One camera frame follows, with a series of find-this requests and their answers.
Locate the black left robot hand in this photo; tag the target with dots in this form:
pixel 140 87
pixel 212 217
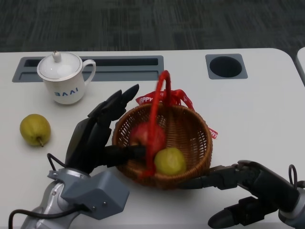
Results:
pixel 88 143

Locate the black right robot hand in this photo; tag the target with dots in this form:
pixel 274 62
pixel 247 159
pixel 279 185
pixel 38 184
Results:
pixel 267 181

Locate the red apple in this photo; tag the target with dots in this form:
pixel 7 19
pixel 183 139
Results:
pixel 140 136

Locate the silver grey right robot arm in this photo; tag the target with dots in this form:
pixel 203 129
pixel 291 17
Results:
pixel 295 214

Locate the yellow-green pear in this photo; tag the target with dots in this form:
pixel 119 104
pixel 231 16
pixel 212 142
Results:
pixel 170 162
pixel 34 128

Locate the white mug with blue letters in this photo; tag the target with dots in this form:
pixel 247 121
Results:
pixel 66 90

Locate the white mug lid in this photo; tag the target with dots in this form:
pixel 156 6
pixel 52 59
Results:
pixel 59 68

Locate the red printed ribbon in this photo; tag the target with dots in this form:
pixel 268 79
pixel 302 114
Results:
pixel 183 95

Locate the grey round table grommet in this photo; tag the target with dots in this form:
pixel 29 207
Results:
pixel 226 66

